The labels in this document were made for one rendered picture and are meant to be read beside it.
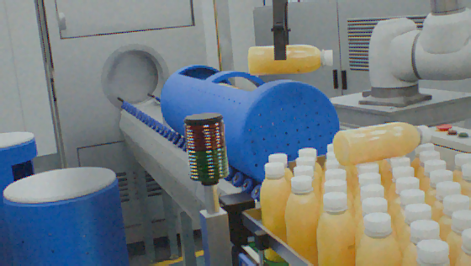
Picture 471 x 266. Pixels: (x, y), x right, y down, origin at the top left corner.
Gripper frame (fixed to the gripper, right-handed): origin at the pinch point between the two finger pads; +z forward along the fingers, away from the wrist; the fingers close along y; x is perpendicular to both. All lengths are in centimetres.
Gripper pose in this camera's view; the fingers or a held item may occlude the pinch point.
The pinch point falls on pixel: (281, 47)
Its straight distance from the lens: 147.1
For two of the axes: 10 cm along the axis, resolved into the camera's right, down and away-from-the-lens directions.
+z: 0.4, 9.9, 1.5
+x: -9.8, 0.1, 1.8
